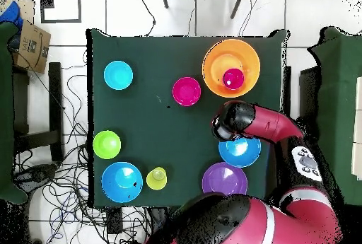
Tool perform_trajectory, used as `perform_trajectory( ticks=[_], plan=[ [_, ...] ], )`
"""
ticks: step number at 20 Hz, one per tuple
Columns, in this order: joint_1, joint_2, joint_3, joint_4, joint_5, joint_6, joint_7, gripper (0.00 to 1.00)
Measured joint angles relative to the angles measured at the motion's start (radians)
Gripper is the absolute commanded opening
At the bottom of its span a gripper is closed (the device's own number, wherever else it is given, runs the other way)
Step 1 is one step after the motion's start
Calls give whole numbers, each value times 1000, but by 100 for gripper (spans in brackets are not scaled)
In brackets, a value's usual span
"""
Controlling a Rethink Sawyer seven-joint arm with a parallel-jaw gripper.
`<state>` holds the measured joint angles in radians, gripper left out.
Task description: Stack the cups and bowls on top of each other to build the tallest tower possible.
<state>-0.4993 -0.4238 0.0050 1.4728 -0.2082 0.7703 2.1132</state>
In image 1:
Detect red cup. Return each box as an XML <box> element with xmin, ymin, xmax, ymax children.
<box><xmin>222</xmin><ymin>68</ymin><xmax>245</xmax><ymax>91</ymax></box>

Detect large purple bowl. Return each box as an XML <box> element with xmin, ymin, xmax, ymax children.
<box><xmin>201</xmin><ymin>161</ymin><xmax>249</xmax><ymax>197</ymax></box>

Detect large orange bowl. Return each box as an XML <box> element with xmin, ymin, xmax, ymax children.
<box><xmin>202</xmin><ymin>38</ymin><xmax>262</xmax><ymax>98</ymax></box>

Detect dark green tablecloth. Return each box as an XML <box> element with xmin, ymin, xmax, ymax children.
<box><xmin>86</xmin><ymin>28</ymin><xmax>290</xmax><ymax>209</ymax></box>

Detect small red bowl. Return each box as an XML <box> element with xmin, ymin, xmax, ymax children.
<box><xmin>172</xmin><ymin>76</ymin><xmax>202</xmax><ymax>107</ymax></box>

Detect yellow cup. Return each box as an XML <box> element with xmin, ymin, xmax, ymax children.
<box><xmin>146</xmin><ymin>166</ymin><xmax>168</xmax><ymax>191</ymax></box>

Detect small green bowl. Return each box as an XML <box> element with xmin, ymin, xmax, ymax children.
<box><xmin>92</xmin><ymin>129</ymin><xmax>122</xmax><ymax>161</ymax></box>

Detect small light blue bowl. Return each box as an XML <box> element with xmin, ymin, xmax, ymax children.
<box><xmin>103</xmin><ymin>60</ymin><xmax>134</xmax><ymax>91</ymax></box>

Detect black power box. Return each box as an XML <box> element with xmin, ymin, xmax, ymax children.
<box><xmin>105</xmin><ymin>207</ymin><xmax>124</xmax><ymax>235</ymax></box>

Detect black stand base with knob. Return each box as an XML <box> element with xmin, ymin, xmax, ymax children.
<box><xmin>13</xmin><ymin>163</ymin><xmax>59</xmax><ymax>191</ymax></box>

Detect green covered side table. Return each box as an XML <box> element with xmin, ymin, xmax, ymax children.
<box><xmin>0</xmin><ymin>21</ymin><xmax>29</xmax><ymax>205</ymax></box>
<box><xmin>306</xmin><ymin>27</ymin><xmax>362</xmax><ymax>207</ymax></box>

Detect cardboard box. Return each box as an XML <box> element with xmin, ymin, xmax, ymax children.
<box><xmin>12</xmin><ymin>0</ymin><xmax>52</xmax><ymax>75</ymax></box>

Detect blue cloth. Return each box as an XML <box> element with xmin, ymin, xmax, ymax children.
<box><xmin>0</xmin><ymin>0</ymin><xmax>24</xmax><ymax>31</ymax></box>

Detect tangled floor cables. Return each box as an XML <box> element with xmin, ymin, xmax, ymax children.
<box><xmin>13</xmin><ymin>57</ymin><xmax>151</xmax><ymax>244</ymax></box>

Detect black floor cable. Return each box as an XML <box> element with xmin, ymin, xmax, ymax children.
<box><xmin>137</xmin><ymin>0</ymin><xmax>157</xmax><ymax>37</ymax></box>

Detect black bench frame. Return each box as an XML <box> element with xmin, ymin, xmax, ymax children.
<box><xmin>12</xmin><ymin>62</ymin><xmax>65</xmax><ymax>163</ymax></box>

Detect black side frame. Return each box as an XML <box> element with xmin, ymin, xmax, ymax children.
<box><xmin>298</xmin><ymin>66</ymin><xmax>322</xmax><ymax>126</ymax></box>

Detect black square floor frame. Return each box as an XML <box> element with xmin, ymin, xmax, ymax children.
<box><xmin>40</xmin><ymin>0</ymin><xmax>82</xmax><ymax>24</ymax></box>

